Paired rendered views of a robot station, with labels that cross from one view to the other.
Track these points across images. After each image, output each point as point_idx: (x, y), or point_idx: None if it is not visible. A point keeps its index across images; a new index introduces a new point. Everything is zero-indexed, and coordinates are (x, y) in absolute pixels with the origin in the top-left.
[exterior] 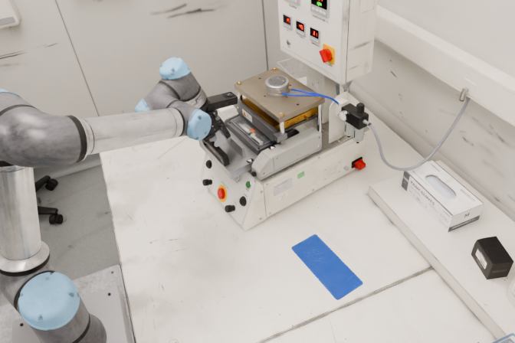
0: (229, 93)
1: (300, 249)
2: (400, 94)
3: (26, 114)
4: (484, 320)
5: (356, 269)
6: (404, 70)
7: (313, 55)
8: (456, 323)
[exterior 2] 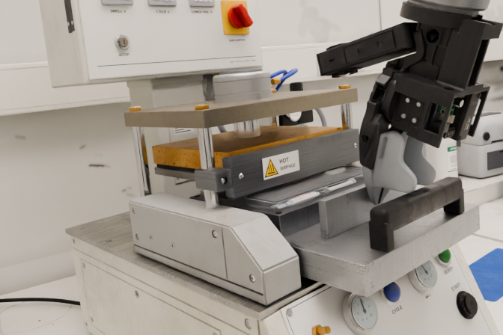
0: (329, 48)
1: (489, 292)
2: (126, 188)
3: None
4: (477, 198)
5: (478, 253)
6: (121, 142)
7: (198, 40)
8: (492, 211)
